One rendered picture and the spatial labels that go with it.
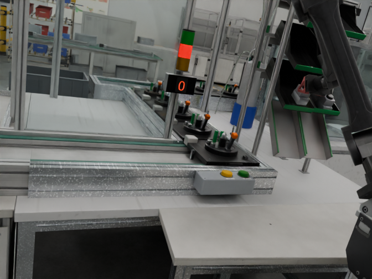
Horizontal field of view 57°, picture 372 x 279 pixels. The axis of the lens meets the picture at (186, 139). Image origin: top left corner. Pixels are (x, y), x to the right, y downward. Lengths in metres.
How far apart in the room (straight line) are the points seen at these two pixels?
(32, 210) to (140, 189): 0.34
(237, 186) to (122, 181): 0.40
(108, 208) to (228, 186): 0.41
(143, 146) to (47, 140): 0.36
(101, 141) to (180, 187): 0.37
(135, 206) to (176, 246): 0.22
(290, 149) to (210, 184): 0.49
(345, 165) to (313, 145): 1.09
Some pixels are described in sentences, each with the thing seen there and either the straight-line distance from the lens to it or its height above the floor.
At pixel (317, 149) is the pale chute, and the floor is 1.02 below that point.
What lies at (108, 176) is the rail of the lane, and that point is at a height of 0.93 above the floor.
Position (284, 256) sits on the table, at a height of 0.86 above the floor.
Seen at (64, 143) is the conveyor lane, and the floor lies 0.94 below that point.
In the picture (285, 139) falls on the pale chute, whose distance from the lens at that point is 1.53.
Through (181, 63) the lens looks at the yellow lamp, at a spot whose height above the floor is 1.29.
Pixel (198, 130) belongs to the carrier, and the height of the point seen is 0.99.
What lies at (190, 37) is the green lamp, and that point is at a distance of 1.35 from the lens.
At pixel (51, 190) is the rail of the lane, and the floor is 0.88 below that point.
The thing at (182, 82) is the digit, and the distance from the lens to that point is 1.37.
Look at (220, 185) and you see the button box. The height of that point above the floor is 0.94.
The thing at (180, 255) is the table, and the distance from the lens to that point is 0.94.
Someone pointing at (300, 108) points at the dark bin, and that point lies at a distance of 1.46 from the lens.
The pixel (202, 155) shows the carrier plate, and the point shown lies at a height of 0.97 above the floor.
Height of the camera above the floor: 1.41
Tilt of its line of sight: 18 degrees down
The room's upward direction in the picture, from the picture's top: 11 degrees clockwise
